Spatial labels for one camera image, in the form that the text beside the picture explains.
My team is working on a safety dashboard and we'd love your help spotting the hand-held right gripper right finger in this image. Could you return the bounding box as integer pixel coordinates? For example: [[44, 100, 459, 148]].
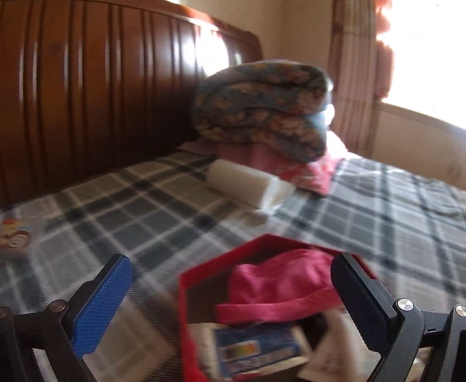
[[330, 251, 466, 382]]

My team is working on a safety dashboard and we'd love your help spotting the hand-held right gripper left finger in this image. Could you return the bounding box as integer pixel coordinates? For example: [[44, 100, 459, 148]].
[[0, 252, 134, 382]]

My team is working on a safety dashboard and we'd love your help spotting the red box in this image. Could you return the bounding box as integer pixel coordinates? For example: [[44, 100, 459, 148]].
[[177, 235, 380, 382]]

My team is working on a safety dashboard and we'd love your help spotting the white printed packet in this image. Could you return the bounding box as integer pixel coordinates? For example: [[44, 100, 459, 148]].
[[300, 312, 372, 381]]

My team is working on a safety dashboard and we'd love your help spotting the pink cloth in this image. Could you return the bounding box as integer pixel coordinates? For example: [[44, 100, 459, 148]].
[[215, 249, 345, 324]]

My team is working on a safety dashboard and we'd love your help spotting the grey plaid blanket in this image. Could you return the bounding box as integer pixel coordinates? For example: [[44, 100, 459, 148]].
[[0, 151, 466, 382]]

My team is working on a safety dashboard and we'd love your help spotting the swirl cake snack packet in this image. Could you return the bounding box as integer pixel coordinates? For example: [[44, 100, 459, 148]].
[[0, 217, 45, 261]]

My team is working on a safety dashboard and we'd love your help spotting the blue white packet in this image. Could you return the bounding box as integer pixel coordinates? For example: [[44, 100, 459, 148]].
[[212, 322, 310, 378]]

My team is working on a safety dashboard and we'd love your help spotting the pink pillow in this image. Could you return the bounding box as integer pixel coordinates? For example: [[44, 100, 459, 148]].
[[177, 131, 347, 197]]

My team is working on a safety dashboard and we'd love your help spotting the white paper roll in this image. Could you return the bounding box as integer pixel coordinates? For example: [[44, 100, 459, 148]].
[[206, 159, 297, 219]]

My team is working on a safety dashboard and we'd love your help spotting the wooden headboard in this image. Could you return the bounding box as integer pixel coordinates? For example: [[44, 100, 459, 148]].
[[0, 0, 264, 213]]

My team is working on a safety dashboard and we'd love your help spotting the blue floral quilt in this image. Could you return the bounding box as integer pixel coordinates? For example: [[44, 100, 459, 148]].
[[191, 59, 335, 164]]

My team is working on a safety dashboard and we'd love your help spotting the striped curtain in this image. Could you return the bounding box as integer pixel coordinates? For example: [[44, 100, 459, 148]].
[[326, 0, 394, 156]]

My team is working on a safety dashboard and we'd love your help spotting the window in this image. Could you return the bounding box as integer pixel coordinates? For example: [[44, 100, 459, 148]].
[[376, 0, 466, 140]]

